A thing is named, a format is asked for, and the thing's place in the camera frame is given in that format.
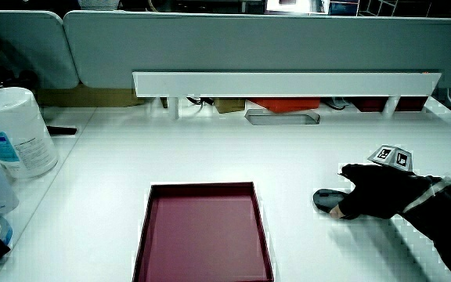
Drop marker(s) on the white desk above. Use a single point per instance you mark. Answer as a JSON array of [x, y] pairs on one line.
[[194, 152]]

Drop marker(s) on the person's right hand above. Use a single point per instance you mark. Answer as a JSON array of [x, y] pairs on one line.
[[382, 192]]

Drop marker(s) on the dark red box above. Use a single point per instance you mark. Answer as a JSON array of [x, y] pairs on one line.
[[370, 103]]

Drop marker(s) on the dark red shallow tray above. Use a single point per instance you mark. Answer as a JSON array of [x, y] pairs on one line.
[[206, 235]]

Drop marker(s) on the small brown box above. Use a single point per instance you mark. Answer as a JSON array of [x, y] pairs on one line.
[[229, 104]]

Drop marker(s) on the wide grey desk partition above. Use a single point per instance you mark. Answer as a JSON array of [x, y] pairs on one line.
[[249, 43]]

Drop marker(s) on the dark grey computer mouse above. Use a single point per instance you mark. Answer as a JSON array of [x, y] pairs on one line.
[[325, 198]]

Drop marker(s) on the bright monitor screen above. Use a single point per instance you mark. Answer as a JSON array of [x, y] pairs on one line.
[[288, 5]]

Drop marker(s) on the small black remote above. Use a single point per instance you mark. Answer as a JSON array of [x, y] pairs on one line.
[[62, 130]]

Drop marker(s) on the white wipes canister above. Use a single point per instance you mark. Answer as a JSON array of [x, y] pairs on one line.
[[16, 133]]

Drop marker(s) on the orange box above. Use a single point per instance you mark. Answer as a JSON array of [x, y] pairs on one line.
[[286, 104]]

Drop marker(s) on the white desk shelf riser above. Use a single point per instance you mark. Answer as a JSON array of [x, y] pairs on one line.
[[280, 84]]

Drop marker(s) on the brown cardboard box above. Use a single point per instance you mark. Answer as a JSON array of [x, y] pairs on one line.
[[88, 96]]

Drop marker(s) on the narrow grey desk partition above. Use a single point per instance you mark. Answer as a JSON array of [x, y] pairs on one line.
[[26, 47]]

